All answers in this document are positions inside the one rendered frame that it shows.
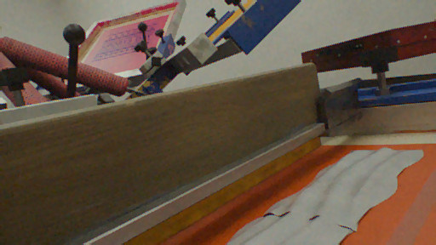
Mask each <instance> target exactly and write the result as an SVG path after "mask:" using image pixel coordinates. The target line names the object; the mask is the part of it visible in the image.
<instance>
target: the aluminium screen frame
mask: <svg viewBox="0 0 436 245"><path fill-rule="evenodd" d="M360 110H361V118H360V119H359V120H358V121H356V122H354V123H352V124H350V125H348V127H346V128H344V129H342V130H340V131H338V132H337V133H336V134H333V135H332V136H342V135H358V134H408V133H425V132H436V100H434V101H418V102H411V103H404V104H397V105H376V106H368V107H361V108H360Z"/></svg>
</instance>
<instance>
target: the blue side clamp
mask: <svg viewBox="0 0 436 245"><path fill-rule="evenodd" d="M377 88H378V87H374V88H359V89H358V92H359V105H360V108H361V107H368V106H376V105H397V104H404V103H411V102H418V101H434V100H436V79H432V80H426V81H421V82H410V83H401V84H394V85H387V88H392V93H391V94H390V95H382V96H375V89H377Z"/></svg>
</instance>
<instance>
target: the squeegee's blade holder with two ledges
mask: <svg viewBox="0 0 436 245"><path fill-rule="evenodd" d="M323 133H325V126H324V124H323V123H314V124H310V125H309V126H307V127H305V128H303V129H301V130H298V131H296V132H295V133H293V134H290V135H288V136H287V137H283V138H282V139H281V140H277V141H276V142H274V143H271V144H270V145H268V146H264V147H263V148H261V149H260V150H258V151H255V152H254V153H251V154H249V155H248V156H245V157H242V158H241V159H238V160H237V161H236V162H232V163H230V164H228V165H226V166H224V167H223V168H219V169H217V170H216V171H214V172H212V173H210V174H208V175H205V176H204V177H202V178H200V179H197V180H195V181H193V182H191V183H190V184H188V185H184V186H182V187H181V188H178V189H177V190H175V191H172V192H170V193H169V194H168V195H164V196H162V197H159V198H158V199H156V200H155V201H152V202H149V203H148V204H146V205H144V206H142V207H140V208H137V209H136V210H134V211H131V212H129V213H128V214H125V215H124V216H121V217H119V218H116V219H115V220H112V221H110V222H109V223H107V224H104V225H103V226H101V227H97V228H96V229H94V230H93V231H90V232H88V233H87V234H83V235H82V236H80V237H77V238H75V239H73V240H72V241H69V242H68V243H66V244H63V245H123V244H124V243H126V242H128V241H129V240H132V239H133V238H135V237H137V236H139V235H140V234H142V233H144V232H146V231H148V230H150V229H151V228H153V227H155V226H156V225H158V224H162V222H164V221H165V220H168V219H169V218H171V217H174V216H175V215H176V214H179V213H180V212H181V211H183V210H186V209H187V208H190V207H191V206H192V205H194V204H197V203H198V202H200V201H203V200H204V199H205V198H206V197H210V196H211V195H212V194H215V193H216V192H217V191H220V190H222V189H223V188H226V187H227V186H229V185H231V184H232V183H234V182H236V181H238V180H239V179H242V178H243V177H245V176H246V175H249V174H251V173H252V172H255V171H256V170H257V169H258V168H261V167H263V166H266V165H267V164H268V163H270V162H273V161H274V160H275V159H278V158H280V157H281V156H283V155H285V154H286V153H289V152H290V151H292V150H294V149H296V148H297V147H298V146H301V145H303V144H304V143H307V142H308V141H309V140H312V139H314V138H316V137H318V136H320V135H321V134H323Z"/></svg>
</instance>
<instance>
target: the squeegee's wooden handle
mask: <svg viewBox="0 0 436 245"><path fill-rule="evenodd" d="M320 97H321V93H320V89H319V80H318V73H317V69H316V65H315V64H314V63H304V64H300V65H297V66H288V67H285V68H281V69H277V70H270V71H264V72H262V73H255V74H251V75H248V76H244V77H235V78H232V79H225V80H221V81H218V82H214V83H205V84H201V85H198V86H191V87H188V88H182V89H175V90H172V91H169V92H162V93H158V94H152V95H145V96H142V97H139V98H135V99H128V100H122V101H119V102H112V103H108V104H104V105H95V106H92V107H89V108H82V109H78V110H75V111H65V112H62V113H58V114H54V115H48V116H45V117H35V118H32V119H28V120H25V121H18V122H12V123H8V124H1V125H0V245H63V244H66V243H68V242H69V241H72V240H73V239H75V238H77V237H80V236H82V235H83V234H87V233H88V232H90V231H93V230H94V229H96V228H97V227H101V226H103V225H104V224H107V223H109V222H110V221H112V220H115V219H116V218H119V217H121V216H124V215H125V214H128V213H129V212H131V211H134V210H136V209H137V208H140V207H142V206H144V205H146V204H148V203H149V202H152V201H155V200H156V199H158V198H159V197H162V196H164V195H168V194H169V193H170V192H172V191H175V190H177V189H178V188H181V187H182V186H184V185H188V184H190V183H191V182H193V181H195V180H197V179H200V178H202V177H204V176H205V175H208V174H210V173H212V172H214V171H216V170H217V169H219V168H223V167H224V166H226V165H228V164H230V163H232V162H236V161H237V160H238V159H241V158H242V157H245V156H248V155H249V154H251V153H254V152H255V151H258V150H260V149H261V148H263V147H264V146H268V145H270V144H271V143H274V142H276V141H277V140H281V139H282V138H283V137H287V136H288V135H290V134H293V133H295V132H296V131H298V130H301V129H303V128H305V127H307V126H309V125H310V124H314V123H322V121H321V116H320V112H319V104H318V100H319V98H320Z"/></svg>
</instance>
